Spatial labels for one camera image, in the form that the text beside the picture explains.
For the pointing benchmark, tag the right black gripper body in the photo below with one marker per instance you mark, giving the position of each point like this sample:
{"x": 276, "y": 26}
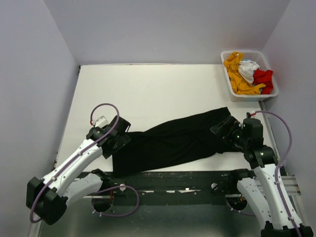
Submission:
{"x": 235, "y": 127}

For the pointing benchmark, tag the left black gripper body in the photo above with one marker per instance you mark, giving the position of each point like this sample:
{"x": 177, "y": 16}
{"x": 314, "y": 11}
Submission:
{"x": 122, "y": 141}

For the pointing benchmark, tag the black t shirt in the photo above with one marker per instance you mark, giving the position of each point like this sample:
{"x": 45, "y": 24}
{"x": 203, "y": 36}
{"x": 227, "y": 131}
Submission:
{"x": 172, "y": 143}

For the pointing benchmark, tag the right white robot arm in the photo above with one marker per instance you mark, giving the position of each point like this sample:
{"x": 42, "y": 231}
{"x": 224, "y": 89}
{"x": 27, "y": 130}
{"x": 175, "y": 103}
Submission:
{"x": 262, "y": 185}

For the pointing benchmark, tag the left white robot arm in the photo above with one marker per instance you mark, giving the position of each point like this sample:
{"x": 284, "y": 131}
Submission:
{"x": 50, "y": 196}

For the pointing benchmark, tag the yellow t shirt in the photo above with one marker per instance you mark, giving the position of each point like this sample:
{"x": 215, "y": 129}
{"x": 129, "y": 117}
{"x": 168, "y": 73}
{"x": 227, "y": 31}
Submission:
{"x": 239, "y": 85}

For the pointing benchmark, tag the white plastic laundry basket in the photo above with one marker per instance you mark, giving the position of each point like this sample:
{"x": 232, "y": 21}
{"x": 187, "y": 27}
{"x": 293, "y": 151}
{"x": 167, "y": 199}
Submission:
{"x": 258, "y": 57}

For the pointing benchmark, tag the red t shirt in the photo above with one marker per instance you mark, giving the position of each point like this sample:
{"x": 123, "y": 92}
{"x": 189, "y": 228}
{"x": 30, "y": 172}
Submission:
{"x": 264, "y": 77}

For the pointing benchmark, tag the white t shirt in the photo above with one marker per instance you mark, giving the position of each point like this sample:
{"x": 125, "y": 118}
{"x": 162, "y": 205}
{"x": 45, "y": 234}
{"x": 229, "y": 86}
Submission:
{"x": 246, "y": 69}

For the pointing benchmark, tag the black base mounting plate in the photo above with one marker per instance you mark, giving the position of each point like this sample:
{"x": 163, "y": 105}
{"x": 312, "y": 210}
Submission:
{"x": 168, "y": 188}

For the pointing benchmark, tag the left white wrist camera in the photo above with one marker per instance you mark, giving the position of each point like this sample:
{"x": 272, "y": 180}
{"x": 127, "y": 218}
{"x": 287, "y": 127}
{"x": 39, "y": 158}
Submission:
{"x": 101, "y": 122}

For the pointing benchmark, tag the aluminium frame rail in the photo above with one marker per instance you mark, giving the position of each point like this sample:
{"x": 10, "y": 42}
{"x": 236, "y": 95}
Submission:
{"x": 290, "y": 182}

